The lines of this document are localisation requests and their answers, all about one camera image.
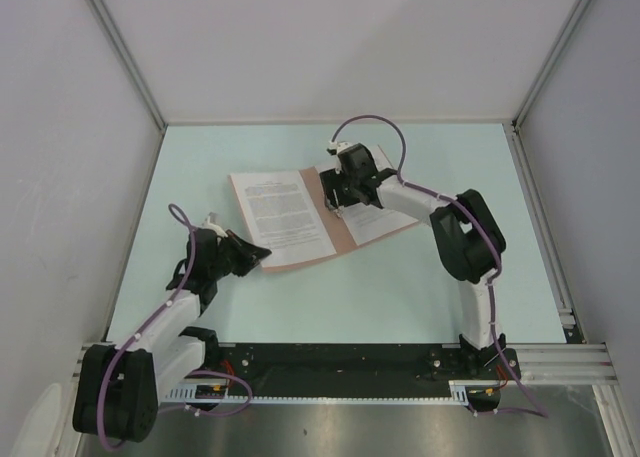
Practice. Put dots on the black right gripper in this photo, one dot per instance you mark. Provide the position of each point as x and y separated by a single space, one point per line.
330 181

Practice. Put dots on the white paper sheet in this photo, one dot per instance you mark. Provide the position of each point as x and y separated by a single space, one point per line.
280 216

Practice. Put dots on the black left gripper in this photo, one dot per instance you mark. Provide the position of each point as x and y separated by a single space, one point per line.
250 255

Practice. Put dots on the aluminium right side rail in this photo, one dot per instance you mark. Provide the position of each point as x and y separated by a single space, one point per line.
554 270

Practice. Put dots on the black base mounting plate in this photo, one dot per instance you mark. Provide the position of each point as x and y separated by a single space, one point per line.
436 361

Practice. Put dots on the slotted grey cable duct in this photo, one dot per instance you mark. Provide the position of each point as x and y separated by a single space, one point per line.
185 394

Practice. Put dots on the printed text paper sheet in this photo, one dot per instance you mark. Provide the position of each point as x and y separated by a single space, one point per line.
361 224

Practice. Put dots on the aluminium front frame rail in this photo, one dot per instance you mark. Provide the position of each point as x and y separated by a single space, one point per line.
545 363

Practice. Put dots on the aluminium corner post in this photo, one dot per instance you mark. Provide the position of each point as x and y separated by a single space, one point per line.
559 46
115 39

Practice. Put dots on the aluminium left corner post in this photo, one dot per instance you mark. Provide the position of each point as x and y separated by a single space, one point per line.
115 39

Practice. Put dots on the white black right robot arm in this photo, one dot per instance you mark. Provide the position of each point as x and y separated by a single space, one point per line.
468 240

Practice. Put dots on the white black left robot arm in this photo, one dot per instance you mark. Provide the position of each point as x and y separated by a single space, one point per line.
121 385

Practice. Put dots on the aluminium right corner post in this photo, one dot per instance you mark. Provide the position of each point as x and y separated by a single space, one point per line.
559 46

